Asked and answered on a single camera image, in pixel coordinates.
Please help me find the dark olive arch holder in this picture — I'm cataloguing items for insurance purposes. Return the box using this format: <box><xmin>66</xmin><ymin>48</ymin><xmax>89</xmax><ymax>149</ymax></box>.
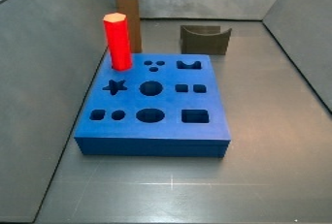
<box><xmin>181</xmin><ymin>25</ymin><xmax>232</xmax><ymax>55</ymax></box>

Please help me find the blue shape-sorting board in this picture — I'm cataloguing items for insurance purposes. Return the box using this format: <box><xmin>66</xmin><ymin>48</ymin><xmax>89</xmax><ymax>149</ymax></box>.
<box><xmin>74</xmin><ymin>53</ymin><xmax>231</xmax><ymax>157</ymax></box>

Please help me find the red hexagonal peg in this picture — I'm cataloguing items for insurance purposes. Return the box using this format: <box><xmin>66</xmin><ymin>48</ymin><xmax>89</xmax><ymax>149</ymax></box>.
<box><xmin>104</xmin><ymin>13</ymin><xmax>133</xmax><ymax>71</ymax></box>

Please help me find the brown arch block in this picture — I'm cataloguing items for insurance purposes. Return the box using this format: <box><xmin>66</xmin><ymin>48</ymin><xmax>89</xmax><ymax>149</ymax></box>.
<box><xmin>116</xmin><ymin>0</ymin><xmax>144</xmax><ymax>53</ymax></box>

